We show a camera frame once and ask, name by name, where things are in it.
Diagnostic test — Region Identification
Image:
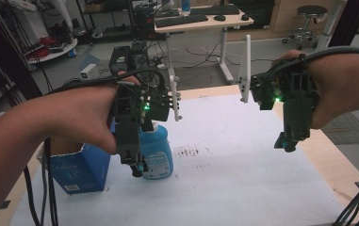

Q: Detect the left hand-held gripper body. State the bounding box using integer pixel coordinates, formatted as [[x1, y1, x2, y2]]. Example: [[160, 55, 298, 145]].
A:
[[109, 82, 172, 179]]

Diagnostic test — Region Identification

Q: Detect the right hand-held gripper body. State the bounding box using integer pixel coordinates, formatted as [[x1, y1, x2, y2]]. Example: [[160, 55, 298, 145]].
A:
[[250, 55, 320, 153]]

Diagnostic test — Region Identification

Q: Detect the person's left hand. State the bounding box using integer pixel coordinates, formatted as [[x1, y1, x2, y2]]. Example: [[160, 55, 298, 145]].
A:
[[37, 73, 141, 155]]

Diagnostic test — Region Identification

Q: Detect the person's right hand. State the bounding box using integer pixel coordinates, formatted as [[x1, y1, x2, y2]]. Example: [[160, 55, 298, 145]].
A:
[[271, 49, 359, 130]]

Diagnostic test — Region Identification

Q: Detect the blue liquid bottle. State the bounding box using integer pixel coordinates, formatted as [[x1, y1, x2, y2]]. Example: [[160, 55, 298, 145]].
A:
[[139, 122, 174, 181]]

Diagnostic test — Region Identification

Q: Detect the grey floor mat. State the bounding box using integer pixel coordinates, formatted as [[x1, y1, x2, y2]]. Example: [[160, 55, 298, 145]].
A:
[[320, 112, 359, 146]]

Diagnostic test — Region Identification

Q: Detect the white-legged wooden desk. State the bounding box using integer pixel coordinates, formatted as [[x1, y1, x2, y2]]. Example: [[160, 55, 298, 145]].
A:
[[154, 4, 254, 85]]

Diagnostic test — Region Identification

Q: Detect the blue cardboard box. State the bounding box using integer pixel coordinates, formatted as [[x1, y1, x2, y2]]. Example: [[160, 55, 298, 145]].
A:
[[45, 137, 112, 196]]

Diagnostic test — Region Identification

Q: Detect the small white box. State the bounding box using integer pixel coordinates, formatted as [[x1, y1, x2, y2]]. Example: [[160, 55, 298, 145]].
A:
[[79, 63, 99, 80]]

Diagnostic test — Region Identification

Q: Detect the black equipment box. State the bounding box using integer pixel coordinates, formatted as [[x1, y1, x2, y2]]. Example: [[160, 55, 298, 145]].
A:
[[108, 45, 132, 75]]

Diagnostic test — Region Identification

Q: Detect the black keyboard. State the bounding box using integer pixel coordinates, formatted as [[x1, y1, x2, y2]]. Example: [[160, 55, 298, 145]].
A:
[[155, 13, 209, 29], [189, 5, 241, 17]]

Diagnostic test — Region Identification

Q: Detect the black round stool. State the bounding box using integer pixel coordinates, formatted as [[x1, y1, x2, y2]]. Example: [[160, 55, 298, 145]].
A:
[[281, 5, 329, 51]]

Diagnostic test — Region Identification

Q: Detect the black computer tower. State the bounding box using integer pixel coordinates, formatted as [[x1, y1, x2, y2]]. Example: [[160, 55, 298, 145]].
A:
[[132, 5, 156, 41]]

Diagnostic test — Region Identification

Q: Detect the white table mat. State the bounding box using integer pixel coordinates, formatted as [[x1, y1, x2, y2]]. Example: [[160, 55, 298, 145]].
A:
[[9, 93, 346, 226]]

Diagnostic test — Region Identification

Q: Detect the round white table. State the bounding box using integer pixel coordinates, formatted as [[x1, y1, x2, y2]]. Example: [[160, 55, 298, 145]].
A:
[[25, 37, 79, 66]]

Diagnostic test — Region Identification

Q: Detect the red bundle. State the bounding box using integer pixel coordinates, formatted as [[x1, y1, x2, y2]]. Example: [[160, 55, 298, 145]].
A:
[[38, 36, 62, 49]]

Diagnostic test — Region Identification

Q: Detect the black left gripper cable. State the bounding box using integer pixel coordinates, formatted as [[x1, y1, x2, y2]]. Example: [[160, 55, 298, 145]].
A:
[[44, 68, 168, 96]]

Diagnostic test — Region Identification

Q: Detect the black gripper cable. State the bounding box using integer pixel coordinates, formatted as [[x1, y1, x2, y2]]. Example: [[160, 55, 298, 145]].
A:
[[265, 45, 359, 82], [44, 68, 168, 96]]

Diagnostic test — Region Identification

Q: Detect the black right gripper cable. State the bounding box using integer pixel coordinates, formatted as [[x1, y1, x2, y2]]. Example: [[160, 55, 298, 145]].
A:
[[265, 45, 359, 82]]

